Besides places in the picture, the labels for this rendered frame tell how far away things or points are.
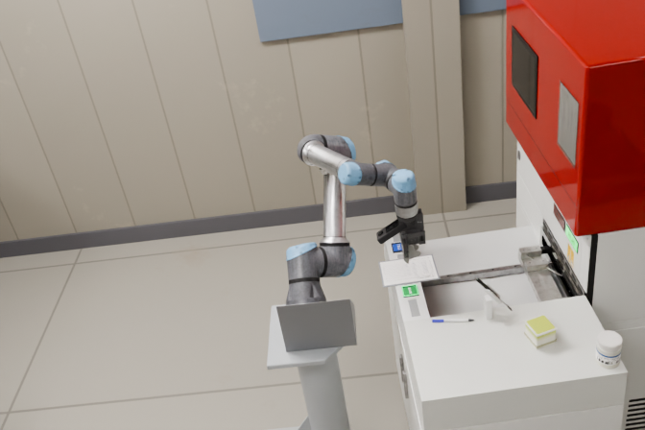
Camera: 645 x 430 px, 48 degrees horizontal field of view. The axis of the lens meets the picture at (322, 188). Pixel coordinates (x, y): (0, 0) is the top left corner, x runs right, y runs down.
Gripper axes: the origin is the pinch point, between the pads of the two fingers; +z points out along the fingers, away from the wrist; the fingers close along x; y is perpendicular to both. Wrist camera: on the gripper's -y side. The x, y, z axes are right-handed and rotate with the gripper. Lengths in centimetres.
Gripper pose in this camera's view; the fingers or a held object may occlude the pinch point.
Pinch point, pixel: (405, 260)
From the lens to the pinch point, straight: 254.3
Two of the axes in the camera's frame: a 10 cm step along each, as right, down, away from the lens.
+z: 1.4, 8.3, 5.4
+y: 9.9, -1.5, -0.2
